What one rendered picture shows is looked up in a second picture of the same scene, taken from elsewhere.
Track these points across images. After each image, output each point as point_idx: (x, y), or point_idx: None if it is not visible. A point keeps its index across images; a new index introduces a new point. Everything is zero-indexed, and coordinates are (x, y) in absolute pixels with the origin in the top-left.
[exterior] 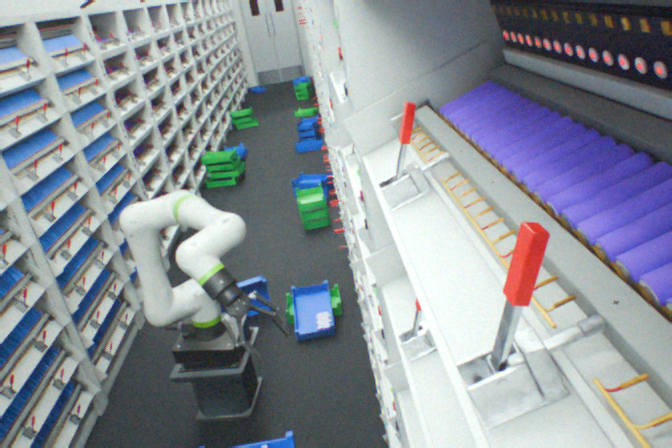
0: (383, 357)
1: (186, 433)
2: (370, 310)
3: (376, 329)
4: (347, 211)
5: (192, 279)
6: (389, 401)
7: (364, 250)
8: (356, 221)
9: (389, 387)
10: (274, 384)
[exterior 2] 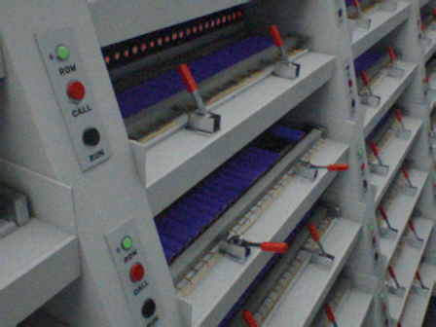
0: (399, 82)
1: None
2: (382, 104)
3: (389, 93)
4: (269, 238)
5: None
6: (400, 153)
7: (375, 24)
8: (353, 39)
9: (408, 74)
10: None
